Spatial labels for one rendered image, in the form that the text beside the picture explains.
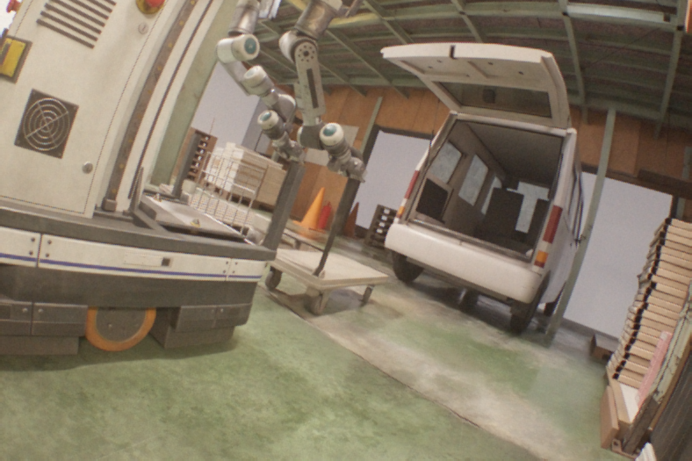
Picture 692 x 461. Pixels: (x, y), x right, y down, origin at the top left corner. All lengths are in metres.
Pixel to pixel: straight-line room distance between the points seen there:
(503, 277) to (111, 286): 2.54
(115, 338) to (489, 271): 2.50
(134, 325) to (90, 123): 0.48
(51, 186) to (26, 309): 0.22
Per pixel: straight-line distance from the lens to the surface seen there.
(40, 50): 0.65
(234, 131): 10.02
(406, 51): 2.59
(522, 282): 2.77
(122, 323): 0.89
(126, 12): 0.70
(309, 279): 1.49
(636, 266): 6.64
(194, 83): 4.36
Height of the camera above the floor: 0.51
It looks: 1 degrees up
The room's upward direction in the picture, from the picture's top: 20 degrees clockwise
